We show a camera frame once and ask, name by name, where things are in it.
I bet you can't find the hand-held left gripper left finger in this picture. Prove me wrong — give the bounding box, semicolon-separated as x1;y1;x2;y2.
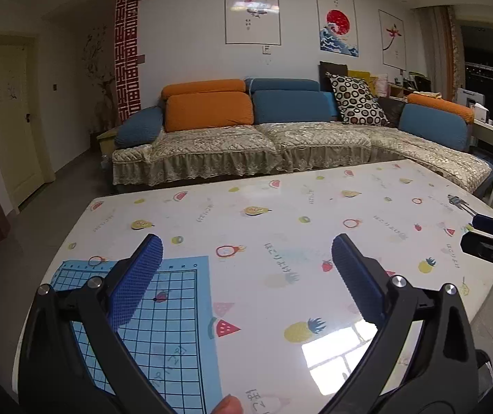
17;233;174;414

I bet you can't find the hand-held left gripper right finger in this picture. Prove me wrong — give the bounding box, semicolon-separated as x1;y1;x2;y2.
324;233;480;414

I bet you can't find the person's left hand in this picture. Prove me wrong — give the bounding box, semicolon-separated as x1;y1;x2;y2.
212;394;244;414

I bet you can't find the blue grid board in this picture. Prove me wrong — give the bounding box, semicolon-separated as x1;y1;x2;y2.
50;256;223;414

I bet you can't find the blue corner cushion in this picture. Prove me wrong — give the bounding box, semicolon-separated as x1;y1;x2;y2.
398;104;469;152

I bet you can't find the white box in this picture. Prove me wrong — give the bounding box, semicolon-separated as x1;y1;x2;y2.
457;88;489;121

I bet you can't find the orange corner cushion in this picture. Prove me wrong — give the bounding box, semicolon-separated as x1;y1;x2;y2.
406;93;475;124

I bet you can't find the sofa with beige quilted cover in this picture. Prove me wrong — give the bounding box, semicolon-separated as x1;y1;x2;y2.
97;78;493;195

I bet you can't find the dark brown pillow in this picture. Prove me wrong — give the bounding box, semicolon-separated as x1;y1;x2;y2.
378;97;406;128

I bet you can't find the blue bolster cushion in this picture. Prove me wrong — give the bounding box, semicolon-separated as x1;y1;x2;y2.
114;106;164;148

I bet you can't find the wooden shelf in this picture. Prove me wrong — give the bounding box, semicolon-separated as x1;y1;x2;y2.
388;75;428;100

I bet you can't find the circle-patterned pillow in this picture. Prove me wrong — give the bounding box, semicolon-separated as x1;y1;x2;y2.
326;73;389;125

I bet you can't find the patterned curtain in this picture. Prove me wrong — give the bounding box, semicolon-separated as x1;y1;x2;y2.
414;5;466;104

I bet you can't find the blue back cushion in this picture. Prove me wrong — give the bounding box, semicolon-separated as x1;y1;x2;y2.
253;90;337;125

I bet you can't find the orange back cushion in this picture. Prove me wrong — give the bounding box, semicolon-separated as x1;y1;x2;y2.
164;92;255;132

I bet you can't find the yellow pillow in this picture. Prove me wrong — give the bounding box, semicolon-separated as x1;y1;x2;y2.
347;69;378;91

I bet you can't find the pale yellow door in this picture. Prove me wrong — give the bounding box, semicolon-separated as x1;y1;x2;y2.
0;34;44;208

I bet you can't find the orange headrest cushion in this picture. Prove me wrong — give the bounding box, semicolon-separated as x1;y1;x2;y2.
161;79;247;100

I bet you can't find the blue headrest cushion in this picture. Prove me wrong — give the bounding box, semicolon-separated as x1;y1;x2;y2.
245;78;321;94

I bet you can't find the black-brown pillow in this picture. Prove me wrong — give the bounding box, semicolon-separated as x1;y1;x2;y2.
319;61;348;91

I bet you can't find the tree branch wall decal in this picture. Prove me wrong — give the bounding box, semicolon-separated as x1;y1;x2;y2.
80;26;115;130

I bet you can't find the red flower wall poster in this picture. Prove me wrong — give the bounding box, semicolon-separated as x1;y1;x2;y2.
378;9;404;70

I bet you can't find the red paper-cut wall decoration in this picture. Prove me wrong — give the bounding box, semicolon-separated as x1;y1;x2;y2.
112;0;144;119

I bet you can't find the red sun wave wall poster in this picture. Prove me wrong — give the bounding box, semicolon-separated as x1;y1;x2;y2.
314;0;360;59

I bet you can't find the red fish wall poster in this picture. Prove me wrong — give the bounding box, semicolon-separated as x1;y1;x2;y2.
224;0;282;46

